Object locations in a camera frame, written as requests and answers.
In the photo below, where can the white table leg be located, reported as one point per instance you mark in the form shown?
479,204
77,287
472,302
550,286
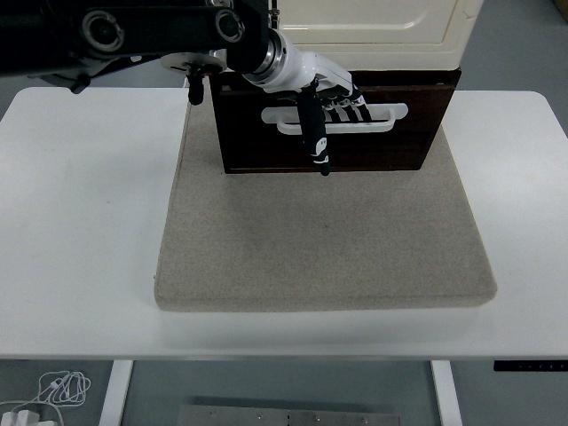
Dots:
447,390
116,390

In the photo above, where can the dark wooden drawer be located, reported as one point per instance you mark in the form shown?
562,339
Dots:
377,151

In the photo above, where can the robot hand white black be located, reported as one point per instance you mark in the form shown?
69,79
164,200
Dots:
306,66

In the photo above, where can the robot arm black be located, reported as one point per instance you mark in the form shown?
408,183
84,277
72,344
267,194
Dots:
160,26

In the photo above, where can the black table control panel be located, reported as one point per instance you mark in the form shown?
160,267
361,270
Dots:
532,365

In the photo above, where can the beige fabric mat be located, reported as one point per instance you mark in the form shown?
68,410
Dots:
310,244

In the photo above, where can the white power adapter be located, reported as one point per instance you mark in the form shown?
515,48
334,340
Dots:
22,418

